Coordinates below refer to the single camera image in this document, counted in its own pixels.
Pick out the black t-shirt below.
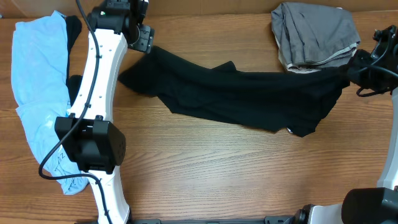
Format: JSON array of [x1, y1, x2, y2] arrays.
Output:
[[119, 47, 349, 137]]

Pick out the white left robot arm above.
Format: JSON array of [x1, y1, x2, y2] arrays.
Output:
[[55, 0, 154, 224]]

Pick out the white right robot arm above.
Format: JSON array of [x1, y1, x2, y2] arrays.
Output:
[[294, 45, 397, 224]]

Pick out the folded grey shorts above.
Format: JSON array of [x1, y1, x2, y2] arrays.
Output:
[[271, 2, 361, 70]]

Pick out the light blue t-shirt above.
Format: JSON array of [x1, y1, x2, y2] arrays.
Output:
[[11, 10, 90, 196]]

